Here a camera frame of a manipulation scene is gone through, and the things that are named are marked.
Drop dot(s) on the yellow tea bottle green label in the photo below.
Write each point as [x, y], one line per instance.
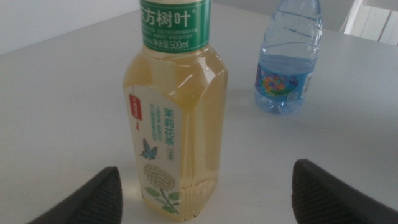
[192, 124]

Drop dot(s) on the white slatted background panel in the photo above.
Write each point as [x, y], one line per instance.
[373, 21]

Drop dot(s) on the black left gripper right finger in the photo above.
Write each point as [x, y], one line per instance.
[320, 196]

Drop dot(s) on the small water bottle blue cap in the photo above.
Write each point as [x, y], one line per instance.
[286, 68]

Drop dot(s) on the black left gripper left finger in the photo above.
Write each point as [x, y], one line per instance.
[96, 199]

